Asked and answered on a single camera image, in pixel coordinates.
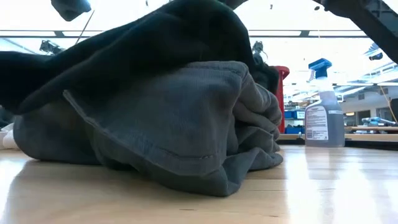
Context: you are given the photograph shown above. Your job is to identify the white folded garment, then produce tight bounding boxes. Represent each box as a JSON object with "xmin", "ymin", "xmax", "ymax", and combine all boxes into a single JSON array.
[{"xmin": 0, "ymin": 122, "xmax": 21, "ymax": 151}]

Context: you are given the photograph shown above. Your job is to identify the teal grey device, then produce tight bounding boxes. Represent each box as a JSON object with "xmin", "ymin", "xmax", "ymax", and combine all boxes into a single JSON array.
[{"xmin": 361, "ymin": 116, "xmax": 397, "ymax": 127}]

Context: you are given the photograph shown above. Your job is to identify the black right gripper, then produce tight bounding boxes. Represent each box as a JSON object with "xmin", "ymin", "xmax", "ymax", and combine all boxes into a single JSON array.
[{"xmin": 218, "ymin": 0, "xmax": 249, "ymax": 11}]

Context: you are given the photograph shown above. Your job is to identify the dark grey pants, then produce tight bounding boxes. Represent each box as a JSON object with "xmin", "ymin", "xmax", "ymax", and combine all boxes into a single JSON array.
[{"xmin": 12, "ymin": 60, "xmax": 284, "ymax": 198}]

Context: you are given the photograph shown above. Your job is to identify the black hanging overhead camera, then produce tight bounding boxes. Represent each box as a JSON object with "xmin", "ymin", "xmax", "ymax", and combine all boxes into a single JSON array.
[{"xmin": 252, "ymin": 40, "xmax": 269, "ymax": 65}]

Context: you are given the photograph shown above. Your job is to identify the spray bottle with blue trigger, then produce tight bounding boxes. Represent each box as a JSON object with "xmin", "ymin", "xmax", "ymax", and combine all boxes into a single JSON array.
[{"xmin": 303, "ymin": 58, "xmax": 346, "ymax": 148}]

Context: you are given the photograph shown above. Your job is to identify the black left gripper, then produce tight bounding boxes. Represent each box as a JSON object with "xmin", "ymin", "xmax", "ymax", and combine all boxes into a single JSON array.
[{"xmin": 50, "ymin": 0, "xmax": 93, "ymax": 22}]

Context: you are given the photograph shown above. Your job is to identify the blue storage bin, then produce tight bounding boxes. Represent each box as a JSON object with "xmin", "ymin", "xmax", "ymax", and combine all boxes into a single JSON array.
[
  {"xmin": 284, "ymin": 110, "xmax": 306, "ymax": 120},
  {"xmin": 285, "ymin": 125, "xmax": 305, "ymax": 135}
]

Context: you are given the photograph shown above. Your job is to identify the red plastic bin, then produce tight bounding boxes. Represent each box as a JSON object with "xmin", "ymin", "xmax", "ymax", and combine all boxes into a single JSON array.
[{"xmin": 273, "ymin": 65, "xmax": 290, "ymax": 134}]

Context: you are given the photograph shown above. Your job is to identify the black garment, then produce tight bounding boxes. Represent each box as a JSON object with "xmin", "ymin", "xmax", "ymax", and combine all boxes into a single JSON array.
[{"xmin": 0, "ymin": 0, "xmax": 280, "ymax": 115}]

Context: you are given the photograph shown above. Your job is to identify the yellow slanted cord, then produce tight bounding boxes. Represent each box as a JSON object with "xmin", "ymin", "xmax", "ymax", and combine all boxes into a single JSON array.
[{"xmin": 379, "ymin": 84, "xmax": 398, "ymax": 124}]

